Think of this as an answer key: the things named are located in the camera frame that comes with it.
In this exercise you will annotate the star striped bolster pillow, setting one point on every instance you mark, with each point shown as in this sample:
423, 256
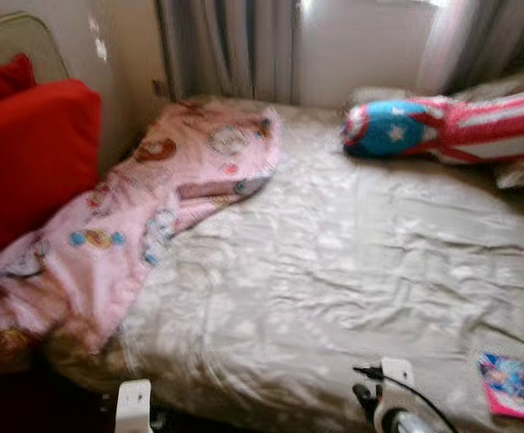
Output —
397, 131

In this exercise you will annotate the beige floral pillow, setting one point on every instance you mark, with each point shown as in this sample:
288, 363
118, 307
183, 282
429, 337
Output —
523, 171

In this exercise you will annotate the beige rounded chair back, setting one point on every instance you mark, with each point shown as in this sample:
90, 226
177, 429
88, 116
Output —
18, 41

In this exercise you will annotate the black wall socket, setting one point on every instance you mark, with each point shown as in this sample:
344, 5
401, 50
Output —
159, 88

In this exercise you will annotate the red cushion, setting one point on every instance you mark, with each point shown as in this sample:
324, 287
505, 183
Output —
0, 83

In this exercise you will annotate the red sofa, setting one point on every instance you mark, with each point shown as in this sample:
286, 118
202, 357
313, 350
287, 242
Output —
27, 162

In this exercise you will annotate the pink cartoon blanket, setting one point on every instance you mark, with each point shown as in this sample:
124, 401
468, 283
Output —
117, 225

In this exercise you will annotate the colourful anime magazine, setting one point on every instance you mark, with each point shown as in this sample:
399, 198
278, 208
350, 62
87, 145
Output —
514, 388

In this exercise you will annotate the small flat beige pillow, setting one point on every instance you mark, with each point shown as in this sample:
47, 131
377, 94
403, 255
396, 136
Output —
374, 93

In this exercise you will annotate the beige floral bed sheet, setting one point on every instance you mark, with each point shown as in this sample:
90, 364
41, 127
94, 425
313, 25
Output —
334, 271

